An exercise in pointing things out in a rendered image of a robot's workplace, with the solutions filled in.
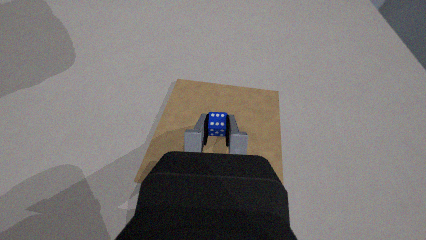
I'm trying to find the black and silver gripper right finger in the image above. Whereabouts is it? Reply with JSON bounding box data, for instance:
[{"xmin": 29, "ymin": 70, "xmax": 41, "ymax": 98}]
[{"xmin": 225, "ymin": 114, "xmax": 248, "ymax": 155}]

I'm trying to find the tan square mat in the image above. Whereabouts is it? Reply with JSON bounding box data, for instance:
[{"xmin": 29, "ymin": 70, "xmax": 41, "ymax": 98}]
[{"xmin": 134, "ymin": 79, "xmax": 284, "ymax": 186}]

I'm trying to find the blue die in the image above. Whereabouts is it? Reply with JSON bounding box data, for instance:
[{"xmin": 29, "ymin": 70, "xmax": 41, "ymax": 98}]
[{"xmin": 208, "ymin": 112, "xmax": 227, "ymax": 137}]

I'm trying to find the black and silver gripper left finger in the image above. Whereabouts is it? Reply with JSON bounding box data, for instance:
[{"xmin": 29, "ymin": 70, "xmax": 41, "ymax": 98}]
[{"xmin": 184, "ymin": 113, "xmax": 209, "ymax": 153}]

